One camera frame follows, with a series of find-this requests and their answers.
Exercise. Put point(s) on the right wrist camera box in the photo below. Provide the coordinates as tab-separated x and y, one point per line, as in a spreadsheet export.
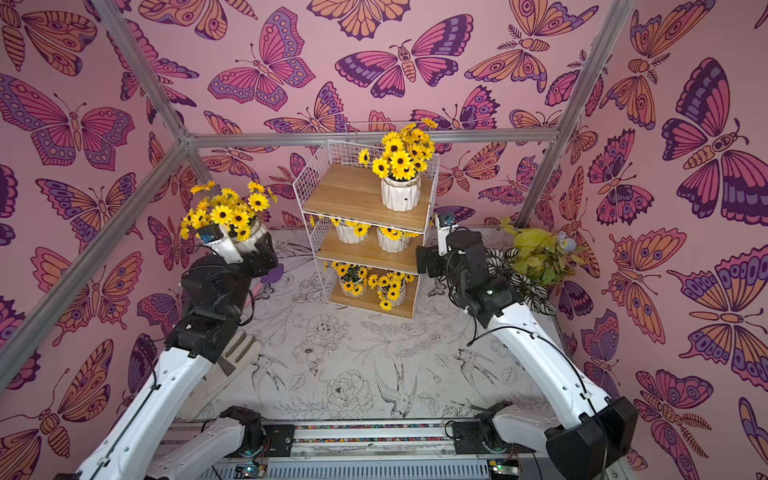
446	224

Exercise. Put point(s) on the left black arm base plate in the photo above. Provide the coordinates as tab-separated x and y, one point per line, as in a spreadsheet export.
267	441

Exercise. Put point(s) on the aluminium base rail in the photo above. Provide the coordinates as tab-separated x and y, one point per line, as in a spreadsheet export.
372	444

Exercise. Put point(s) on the white wire wooden shelf rack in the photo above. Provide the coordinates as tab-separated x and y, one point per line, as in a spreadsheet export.
334	184

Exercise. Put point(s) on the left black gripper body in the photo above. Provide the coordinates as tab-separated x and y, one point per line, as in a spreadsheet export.
255	269

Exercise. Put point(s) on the green striped leafy plant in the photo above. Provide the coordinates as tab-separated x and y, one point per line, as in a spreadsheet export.
535	263

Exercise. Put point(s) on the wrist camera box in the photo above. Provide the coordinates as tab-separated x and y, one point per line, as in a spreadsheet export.
446	224
213	237

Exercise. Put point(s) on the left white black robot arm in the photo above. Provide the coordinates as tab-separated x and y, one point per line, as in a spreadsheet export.
218	287

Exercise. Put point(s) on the sunflower pot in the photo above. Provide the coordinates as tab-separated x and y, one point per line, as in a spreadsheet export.
400	162
390	288
392	240
351	277
240	218
346	231

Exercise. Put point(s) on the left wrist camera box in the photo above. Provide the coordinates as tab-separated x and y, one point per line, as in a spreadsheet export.
213	237

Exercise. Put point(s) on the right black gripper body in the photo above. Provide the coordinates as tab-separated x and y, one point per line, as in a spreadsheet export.
430	261

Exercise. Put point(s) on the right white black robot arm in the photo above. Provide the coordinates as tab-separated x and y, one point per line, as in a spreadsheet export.
500	311

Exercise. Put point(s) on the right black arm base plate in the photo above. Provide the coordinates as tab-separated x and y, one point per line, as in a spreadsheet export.
479	438

